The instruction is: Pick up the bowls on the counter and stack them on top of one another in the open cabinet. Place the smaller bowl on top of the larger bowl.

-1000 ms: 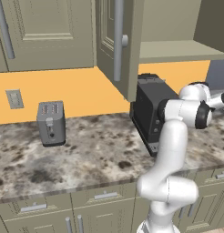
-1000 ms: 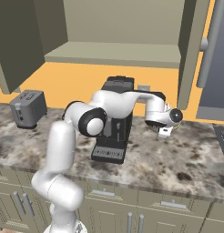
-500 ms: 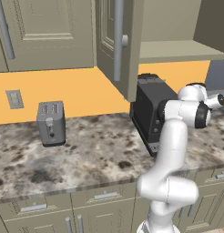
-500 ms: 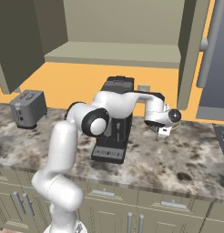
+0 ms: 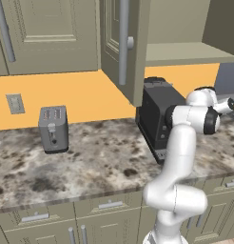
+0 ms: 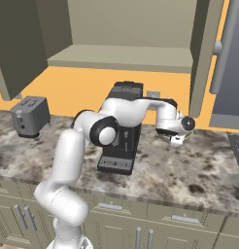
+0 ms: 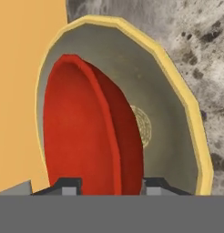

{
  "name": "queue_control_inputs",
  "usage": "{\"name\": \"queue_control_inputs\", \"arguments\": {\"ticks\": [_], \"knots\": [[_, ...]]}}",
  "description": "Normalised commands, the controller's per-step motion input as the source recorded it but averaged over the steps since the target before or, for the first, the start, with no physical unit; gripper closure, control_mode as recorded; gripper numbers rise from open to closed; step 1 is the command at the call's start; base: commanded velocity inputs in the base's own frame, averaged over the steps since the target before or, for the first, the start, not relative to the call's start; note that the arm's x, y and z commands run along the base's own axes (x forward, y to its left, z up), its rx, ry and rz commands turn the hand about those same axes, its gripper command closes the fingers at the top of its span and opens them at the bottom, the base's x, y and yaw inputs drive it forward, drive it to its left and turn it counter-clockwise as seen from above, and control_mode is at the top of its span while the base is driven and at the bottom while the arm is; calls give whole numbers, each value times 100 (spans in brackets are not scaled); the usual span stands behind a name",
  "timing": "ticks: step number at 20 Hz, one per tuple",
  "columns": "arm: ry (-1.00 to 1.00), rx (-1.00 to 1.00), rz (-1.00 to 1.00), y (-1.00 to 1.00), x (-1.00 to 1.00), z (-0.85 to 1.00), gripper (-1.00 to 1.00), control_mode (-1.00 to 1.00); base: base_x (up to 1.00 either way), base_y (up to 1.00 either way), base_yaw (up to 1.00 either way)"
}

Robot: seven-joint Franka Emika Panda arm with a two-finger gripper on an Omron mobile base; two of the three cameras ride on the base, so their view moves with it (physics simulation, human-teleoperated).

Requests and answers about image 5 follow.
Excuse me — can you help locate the black coffee machine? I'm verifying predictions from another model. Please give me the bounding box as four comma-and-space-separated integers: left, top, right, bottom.
135, 76, 188, 166

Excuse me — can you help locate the grey two-slot toaster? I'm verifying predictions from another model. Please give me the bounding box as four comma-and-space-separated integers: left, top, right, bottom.
37, 105, 70, 155

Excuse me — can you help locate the beige drawer front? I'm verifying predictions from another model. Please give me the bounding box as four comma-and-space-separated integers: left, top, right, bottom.
0, 202, 76, 233
73, 190, 145, 221
200, 174, 234, 195

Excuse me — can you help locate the beige base cupboard door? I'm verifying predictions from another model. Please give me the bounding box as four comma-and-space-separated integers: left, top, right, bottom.
76, 208, 143, 244
185, 190, 234, 244
4, 218, 77, 244

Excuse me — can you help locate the beige open wall cabinet door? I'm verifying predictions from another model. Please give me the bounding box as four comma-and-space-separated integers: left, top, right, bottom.
99, 0, 152, 108

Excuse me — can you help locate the long grey cabinet door handle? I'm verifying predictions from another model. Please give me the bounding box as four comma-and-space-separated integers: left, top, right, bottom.
0, 0, 17, 63
117, 0, 135, 87

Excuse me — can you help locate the grey wall outlet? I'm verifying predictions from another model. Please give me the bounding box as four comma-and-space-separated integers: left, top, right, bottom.
5, 92, 27, 115

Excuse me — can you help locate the beige closed wall cabinet door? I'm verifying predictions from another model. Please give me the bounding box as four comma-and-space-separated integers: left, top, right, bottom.
0, 0, 102, 76

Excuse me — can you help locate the beige open wall cabinet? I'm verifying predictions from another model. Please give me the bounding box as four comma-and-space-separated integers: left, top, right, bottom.
144, 0, 234, 68

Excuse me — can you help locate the grey cupboard door handle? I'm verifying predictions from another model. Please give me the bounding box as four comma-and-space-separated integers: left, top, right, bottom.
79, 224, 88, 244
68, 226, 76, 244
195, 213, 205, 229
185, 215, 195, 231

